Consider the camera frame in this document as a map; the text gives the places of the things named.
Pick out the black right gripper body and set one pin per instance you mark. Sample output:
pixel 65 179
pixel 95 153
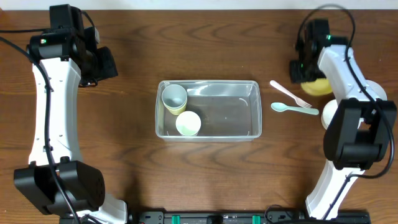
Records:
pixel 303 67

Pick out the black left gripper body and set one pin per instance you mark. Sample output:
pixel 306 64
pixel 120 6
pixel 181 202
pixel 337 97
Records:
pixel 104 66

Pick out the yellow plastic bowl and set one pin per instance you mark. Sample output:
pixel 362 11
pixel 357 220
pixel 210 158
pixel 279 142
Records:
pixel 319 87

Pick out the pink plastic fork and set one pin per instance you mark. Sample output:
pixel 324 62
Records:
pixel 298 100

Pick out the mint green plastic spoon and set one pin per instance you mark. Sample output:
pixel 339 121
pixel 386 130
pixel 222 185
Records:
pixel 280 107

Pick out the grey plastic cup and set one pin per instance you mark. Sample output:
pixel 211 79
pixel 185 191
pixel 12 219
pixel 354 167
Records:
pixel 174 96

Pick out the yellow plastic cup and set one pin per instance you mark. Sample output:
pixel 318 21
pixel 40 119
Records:
pixel 178 110

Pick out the cream white plastic cup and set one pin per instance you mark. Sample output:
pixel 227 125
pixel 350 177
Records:
pixel 188 123

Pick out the clear plastic container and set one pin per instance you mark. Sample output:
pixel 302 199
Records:
pixel 229 110

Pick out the grey plastic bowl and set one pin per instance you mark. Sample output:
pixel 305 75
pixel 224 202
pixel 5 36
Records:
pixel 377 89

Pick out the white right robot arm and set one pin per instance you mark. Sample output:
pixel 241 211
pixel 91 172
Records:
pixel 360 130

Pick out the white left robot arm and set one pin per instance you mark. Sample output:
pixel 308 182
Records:
pixel 56 180

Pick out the white plastic bowl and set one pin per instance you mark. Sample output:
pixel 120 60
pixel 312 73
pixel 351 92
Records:
pixel 328 113

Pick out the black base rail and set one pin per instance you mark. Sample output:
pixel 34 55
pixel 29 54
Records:
pixel 274 216

